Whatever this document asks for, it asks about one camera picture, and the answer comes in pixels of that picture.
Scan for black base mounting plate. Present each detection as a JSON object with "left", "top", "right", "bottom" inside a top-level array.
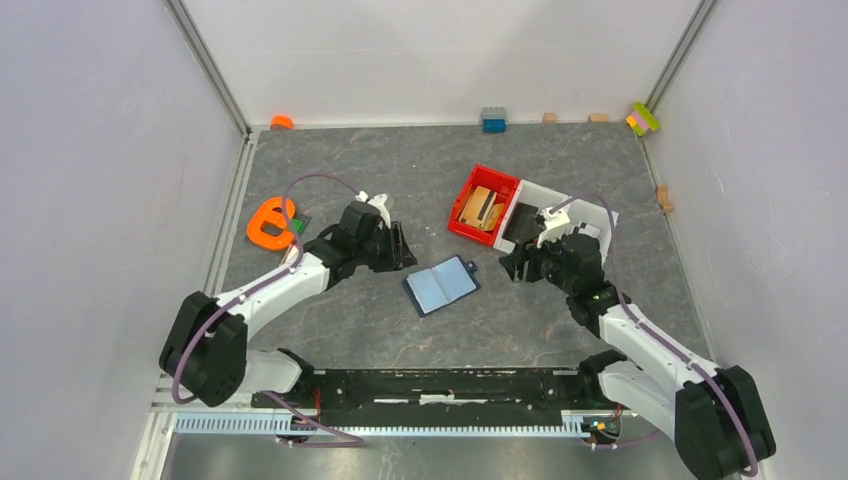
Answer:
[{"left": 282, "top": 367, "right": 622, "bottom": 428}]

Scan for blue grey toy brick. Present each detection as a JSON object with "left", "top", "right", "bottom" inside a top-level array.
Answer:
[{"left": 480, "top": 107, "right": 508, "bottom": 134}]

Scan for black cards in bin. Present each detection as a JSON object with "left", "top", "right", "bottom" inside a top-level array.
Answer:
[{"left": 502, "top": 202, "right": 539, "bottom": 244}]

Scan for white plastic bin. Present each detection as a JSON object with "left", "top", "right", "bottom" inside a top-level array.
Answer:
[
  {"left": 493, "top": 180, "right": 569, "bottom": 254},
  {"left": 565, "top": 199, "right": 618, "bottom": 249}
]

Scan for flat tan wooden block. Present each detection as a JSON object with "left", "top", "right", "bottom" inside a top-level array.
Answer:
[{"left": 588, "top": 113, "right": 610, "bottom": 123}]

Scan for white plastic bin right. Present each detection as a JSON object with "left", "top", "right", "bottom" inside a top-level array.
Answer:
[{"left": 565, "top": 199, "right": 618, "bottom": 249}]

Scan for orange round cap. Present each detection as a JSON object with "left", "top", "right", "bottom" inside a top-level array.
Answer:
[{"left": 269, "top": 115, "right": 294, "bottom": 130}]

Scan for green pink toy brick stack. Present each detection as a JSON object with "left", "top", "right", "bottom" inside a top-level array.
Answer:
[{"left": 625, "top": 102, "right": 661, "bottom": 137}]

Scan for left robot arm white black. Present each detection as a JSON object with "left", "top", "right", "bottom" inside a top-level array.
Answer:
[{"left": 158, "top": 194, "right": 417, "bottom": 408}]

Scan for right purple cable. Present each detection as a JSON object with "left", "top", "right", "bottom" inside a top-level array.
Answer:
[{"left": 549, "top": 193, "right": 760, "bottom": 478}]

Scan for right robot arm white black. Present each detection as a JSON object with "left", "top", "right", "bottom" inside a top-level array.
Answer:
[{"left": 499, "top": 233, "right": 777, "bottom": 479}]

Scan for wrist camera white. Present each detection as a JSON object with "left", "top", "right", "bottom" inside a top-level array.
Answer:
[
  {"left": 534, "top": 206, "right": 571, "bottom": 249},
  {"left": 354, "top": 191, "right": 394, "bottom": 227}
]

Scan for red plastic bin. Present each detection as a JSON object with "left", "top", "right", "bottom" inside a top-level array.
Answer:
[{"left": 447, "top": 164, "right": 520, "bottom": 247}]

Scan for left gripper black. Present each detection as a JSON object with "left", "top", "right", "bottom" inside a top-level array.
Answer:
[{"left": 355, "top": 221, "right": 417, "bottom": 273}]

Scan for white plastic bin left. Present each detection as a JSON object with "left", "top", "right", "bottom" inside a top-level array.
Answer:
[{"left": 493, "top": 180, "right": 569, "bottom": 254}]

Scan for navy blue card holder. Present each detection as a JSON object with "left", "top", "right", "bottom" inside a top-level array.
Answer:
[{"left": 402, "top": 255, "right": 481, "bottom": 318}]

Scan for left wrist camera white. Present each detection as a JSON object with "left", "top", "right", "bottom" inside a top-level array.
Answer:
[{"left": 354, "top": 191, "right": 394, "bottom": 227}]

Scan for green toy block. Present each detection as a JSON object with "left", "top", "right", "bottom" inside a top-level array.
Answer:
[{"left": 290, "top": 218, "right": 309, "bottom": 235}]

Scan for orange plastic letter shape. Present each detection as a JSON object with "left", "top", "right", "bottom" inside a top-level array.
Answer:
[{"left": 246, "top": 197, "right": 296, "bottom": 251}]

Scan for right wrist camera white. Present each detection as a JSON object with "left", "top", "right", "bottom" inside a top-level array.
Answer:
[{"left": 534, "top": 206, "right": 571, "bottom": 249}]

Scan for curved tan wooden piece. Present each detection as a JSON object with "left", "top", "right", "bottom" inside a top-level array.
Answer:
[{"left": 655, "top": 185, "right": 674, "bottom": 215}]

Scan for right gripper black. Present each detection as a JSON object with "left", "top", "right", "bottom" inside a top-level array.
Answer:
[{"left": 497, "top": 227, "right": 576, "bottom": 296}]

